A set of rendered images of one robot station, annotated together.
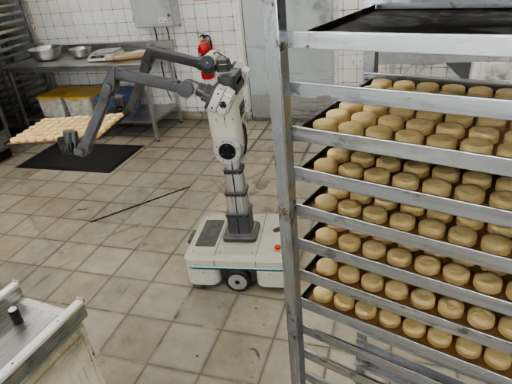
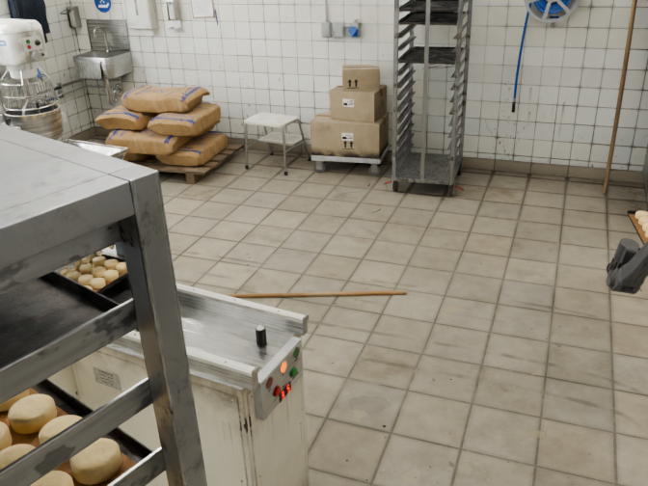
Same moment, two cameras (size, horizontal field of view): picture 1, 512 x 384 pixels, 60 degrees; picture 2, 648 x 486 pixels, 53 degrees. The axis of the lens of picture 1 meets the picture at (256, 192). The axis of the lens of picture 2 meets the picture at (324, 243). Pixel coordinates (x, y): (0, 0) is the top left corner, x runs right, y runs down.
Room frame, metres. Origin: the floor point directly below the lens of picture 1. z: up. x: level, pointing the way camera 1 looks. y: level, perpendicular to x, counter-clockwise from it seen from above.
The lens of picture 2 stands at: (1.36, -0.85, 2.00)
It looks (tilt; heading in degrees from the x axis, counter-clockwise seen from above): 26 degrees down; 92
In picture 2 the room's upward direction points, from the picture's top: 2 degrees counter-clockwise
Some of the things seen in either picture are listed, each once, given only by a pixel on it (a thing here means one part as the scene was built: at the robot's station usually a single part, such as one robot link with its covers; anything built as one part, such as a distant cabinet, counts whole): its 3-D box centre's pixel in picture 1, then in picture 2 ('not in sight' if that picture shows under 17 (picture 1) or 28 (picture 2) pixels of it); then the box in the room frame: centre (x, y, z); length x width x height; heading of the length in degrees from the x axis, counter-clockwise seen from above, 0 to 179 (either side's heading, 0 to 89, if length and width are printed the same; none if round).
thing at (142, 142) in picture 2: not in sight; (149, 138); (-0.32, 4.71, 0.32); 0.72 x 0.42 x 0.17; 165
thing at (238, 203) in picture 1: (240, 216); not in sight; (2.37, 0.11, 0.38); 0.13 x 0.13 x 0.40; 78
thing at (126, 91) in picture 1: (120, 101); not in sight; (5.32, 1.52, 0.36); 0.47 x 0.38 x 0.26; 162
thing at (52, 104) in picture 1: (62, 101); not in sight; (5.61, 2.32, 0.36); 0.47 x 0.39 x 0.26; 159
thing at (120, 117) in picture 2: not in sight; (137, 113); (-0.48, 5.01, 0.47); 0.72 x 0.42 x 0.17; 71
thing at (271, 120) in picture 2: not in sight; (277, 141); (0.80, 4.82, 0.23); 0.45 x 0.45 x 0.46; 62
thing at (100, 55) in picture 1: (105, 54); not in sight; (5.30, 1.55, 0.92); 0.32 x 0.30 x 0.09; 167
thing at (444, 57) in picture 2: not in sight; (432, 54); (2.09, 4.26, 1.05); 0.60 x 0.40 x 0.01; 73
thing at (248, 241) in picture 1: (241, 236); not in sight; (2.37, 0.12, 0.24); 0.68 x 0.53 x 0.41; 78
